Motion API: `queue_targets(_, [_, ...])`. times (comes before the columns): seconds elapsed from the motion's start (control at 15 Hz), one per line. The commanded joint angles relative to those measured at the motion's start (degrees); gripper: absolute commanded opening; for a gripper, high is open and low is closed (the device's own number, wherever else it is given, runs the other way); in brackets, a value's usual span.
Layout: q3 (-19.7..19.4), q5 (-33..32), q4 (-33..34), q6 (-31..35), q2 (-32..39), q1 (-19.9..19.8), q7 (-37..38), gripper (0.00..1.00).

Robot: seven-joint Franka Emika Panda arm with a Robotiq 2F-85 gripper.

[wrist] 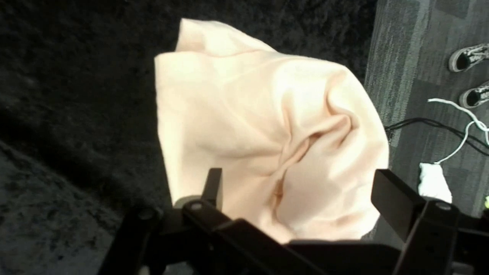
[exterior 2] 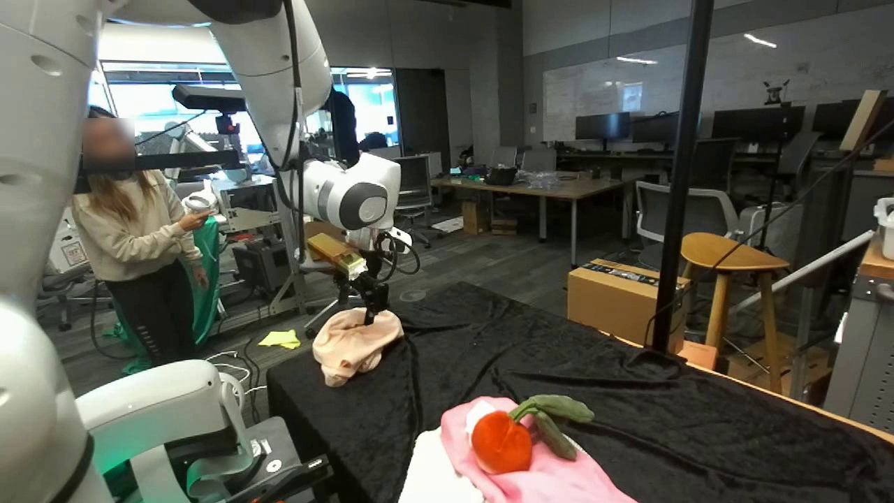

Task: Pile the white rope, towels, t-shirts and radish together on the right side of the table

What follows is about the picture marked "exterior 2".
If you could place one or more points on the pink t-shirt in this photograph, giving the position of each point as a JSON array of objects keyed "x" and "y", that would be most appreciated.
[{"x": 561, "y": 480}]

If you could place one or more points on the cream peach t-shirt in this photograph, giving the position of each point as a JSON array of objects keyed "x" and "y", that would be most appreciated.
[{"x": 354, "y": 349}]

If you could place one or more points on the workbench with wooden top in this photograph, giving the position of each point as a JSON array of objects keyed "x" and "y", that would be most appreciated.
[{"x": 861, "y": 354}]

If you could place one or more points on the green cloth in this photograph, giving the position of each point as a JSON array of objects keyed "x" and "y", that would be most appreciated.
[{"x": 211, "y": 290}]

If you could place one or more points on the black stereo camera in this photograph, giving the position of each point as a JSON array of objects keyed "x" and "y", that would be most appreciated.
[{"x": 211, "y": 96}]

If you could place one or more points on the silver metal pole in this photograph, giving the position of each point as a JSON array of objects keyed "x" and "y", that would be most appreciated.
[{"x": 820, "y": 265}]

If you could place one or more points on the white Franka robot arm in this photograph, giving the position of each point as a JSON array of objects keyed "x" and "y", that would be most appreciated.
[{"x": 38, "y": 141}]

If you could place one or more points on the grey office chair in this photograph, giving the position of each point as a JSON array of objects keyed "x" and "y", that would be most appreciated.
[{"x": 414, "y": 184}]

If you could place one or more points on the cardboard box with black tape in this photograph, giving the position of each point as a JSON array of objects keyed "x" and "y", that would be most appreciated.
[{"x": 610, "y": 304}]

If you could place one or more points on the wooden stool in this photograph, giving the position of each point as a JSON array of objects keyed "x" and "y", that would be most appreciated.
[{"x": 730, "y": 252}]

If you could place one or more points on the black vertical pole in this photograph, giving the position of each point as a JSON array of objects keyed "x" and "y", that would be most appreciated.
[{"x": 686, "y": 141}]

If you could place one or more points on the white office chair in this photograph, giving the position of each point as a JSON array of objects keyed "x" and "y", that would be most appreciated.
[{"x": 700, "y": 212}]

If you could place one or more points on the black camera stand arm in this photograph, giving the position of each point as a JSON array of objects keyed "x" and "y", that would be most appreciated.
[{"x": 185, "y": 160}]

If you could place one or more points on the person in dark clothes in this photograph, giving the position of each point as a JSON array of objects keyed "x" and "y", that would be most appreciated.
[{"x": 344, "y": 127}]

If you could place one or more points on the white handheld controller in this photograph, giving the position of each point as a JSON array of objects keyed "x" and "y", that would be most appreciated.
[{"x": 197, "y": 203}]

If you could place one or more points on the person in beige sweater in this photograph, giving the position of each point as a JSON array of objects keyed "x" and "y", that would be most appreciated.
[{"x": 129, "y": 252}]

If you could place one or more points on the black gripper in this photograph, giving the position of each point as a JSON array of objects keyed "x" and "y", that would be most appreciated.
[{"x": 375, "y": 285}]

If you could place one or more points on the black computer monitor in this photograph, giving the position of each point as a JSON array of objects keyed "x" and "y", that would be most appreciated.
[
  {"x": 758, "y": 124},
  {"x": 604, "y": 127},
  {"x": 658, "y": 127}
]

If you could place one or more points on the yellow cloth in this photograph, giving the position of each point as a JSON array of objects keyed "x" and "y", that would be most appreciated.
[{"x": 283, "y": 343}]

